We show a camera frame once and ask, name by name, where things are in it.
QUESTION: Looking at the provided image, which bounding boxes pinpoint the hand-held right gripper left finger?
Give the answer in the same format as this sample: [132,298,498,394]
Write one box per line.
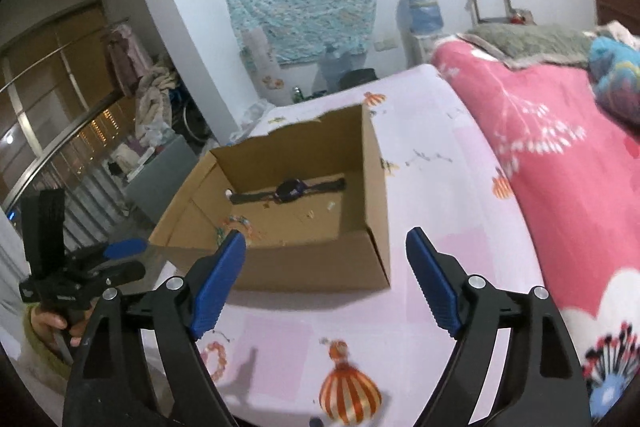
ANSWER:
[62,229,247,427]

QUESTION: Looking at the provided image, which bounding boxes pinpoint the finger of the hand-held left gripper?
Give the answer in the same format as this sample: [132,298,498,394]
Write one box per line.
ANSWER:
[67,238,148,268]
[87,259,146,294]

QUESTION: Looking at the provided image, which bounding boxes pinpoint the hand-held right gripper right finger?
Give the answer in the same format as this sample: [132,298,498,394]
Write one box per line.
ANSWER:
[406,227,593,427]

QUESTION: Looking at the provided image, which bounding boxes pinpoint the multicolour beaded bracelet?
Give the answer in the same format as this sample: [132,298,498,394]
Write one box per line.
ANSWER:
[215,214,262,249]

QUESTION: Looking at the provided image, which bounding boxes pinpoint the brown cardboard box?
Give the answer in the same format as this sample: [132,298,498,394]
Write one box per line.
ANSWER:
[148,103,392,293]

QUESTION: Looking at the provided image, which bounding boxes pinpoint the black wrist watch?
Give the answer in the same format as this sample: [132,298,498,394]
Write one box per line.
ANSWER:
[229,177,347,206]

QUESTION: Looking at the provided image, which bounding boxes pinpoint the person's left hand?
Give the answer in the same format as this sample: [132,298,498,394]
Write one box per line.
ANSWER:
[30,306,96,349]

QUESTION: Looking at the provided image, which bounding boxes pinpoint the metal stair railing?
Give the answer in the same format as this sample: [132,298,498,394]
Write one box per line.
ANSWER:
[0,19,138,220]

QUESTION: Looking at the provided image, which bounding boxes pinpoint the grey cabinet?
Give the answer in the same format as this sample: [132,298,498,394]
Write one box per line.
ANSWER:
[122,134,201,228]

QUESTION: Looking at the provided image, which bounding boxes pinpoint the pink printed bed sheet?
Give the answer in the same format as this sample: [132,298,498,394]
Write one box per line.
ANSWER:
[135,64,551,427]

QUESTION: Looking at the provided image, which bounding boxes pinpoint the pile of pale clothes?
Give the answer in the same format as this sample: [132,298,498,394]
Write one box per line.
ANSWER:
[131,62,190,144]

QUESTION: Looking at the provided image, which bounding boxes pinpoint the pink floral blanket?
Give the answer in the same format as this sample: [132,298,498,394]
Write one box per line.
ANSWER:
[431,38,640,425]

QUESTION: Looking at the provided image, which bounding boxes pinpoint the clear plastic bags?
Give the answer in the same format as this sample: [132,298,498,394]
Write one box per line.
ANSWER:
[229,99,277,144]

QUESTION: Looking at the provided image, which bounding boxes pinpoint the hanging pink clothes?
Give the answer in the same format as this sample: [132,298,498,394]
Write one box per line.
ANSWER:
[102,24,151,98]

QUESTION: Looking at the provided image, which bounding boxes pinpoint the black bag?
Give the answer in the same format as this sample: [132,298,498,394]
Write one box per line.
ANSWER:
[340,68,379,92]

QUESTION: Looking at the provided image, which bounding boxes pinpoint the white printed container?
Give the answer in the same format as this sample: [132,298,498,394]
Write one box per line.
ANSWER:
[242,29,282,102]

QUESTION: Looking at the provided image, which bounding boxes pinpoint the clear plastic bottle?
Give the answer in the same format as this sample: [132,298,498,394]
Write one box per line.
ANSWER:
[317,43,352,94]

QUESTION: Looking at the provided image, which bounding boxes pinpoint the grey pillow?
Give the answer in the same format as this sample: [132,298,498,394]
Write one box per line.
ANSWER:
[457,23,601,68]

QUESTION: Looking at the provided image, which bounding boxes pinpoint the blue plush blanket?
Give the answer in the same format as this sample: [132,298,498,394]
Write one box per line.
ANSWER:
[587,34,640,128]

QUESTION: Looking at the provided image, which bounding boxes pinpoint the blue water jug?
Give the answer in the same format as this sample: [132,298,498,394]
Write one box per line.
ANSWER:
[402,0,445,35]

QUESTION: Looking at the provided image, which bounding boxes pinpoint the wooden chair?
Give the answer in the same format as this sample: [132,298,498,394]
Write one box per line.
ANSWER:
[467,0,515,28]

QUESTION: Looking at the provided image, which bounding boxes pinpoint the pink beaded bracelet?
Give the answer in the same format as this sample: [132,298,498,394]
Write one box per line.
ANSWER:
[201,341,230,384]

